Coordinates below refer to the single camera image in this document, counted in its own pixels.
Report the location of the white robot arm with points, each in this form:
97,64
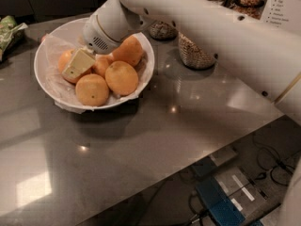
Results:
266,58

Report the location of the white bowl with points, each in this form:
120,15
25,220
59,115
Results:
47,72

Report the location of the glass jar brown grain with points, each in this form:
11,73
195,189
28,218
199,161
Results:
191,55

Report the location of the orange front in bowl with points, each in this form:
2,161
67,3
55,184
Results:
92,90

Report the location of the allergen information sign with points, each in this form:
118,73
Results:
285,14

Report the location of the green snack packet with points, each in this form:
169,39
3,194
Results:
10,33

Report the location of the red apple behind bowl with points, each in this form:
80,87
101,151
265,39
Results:
43,37

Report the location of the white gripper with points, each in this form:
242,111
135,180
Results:
95,33

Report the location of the blue box on floor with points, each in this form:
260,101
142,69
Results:
230,201

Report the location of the grey metal floor plates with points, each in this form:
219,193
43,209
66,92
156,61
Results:
274,183

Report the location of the glass jar light cereal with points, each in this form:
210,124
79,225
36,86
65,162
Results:
162,31

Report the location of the clear plastic bowl liner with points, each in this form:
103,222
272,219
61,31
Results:
56,85

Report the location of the small orange in middle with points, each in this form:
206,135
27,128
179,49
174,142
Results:
102,62

